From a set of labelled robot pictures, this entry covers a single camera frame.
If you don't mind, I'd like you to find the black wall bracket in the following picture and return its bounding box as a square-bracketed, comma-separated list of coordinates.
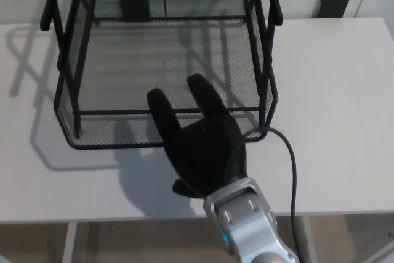
[119, 0, 151, 23]
[316, 0, 351, 19]

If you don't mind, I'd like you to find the black wall bracket right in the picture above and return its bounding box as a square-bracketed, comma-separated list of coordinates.
[316, 0, 351, 19]

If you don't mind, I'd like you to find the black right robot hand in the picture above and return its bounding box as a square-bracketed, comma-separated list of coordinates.
[147, 73, 249, 199]

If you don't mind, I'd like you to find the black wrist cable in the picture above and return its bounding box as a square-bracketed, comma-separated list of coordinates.
[223, 126, 305, 263]

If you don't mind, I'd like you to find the black metal file rack frame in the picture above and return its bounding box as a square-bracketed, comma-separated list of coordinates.
[39, 0, 284, 139]

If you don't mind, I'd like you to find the black wall bracket left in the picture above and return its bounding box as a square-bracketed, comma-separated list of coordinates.
[119, 0, 151, 23]

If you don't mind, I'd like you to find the white metal desk leg frame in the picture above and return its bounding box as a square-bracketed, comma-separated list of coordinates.
[303, 214, 318, 263]
[62, 222, 78, 263]

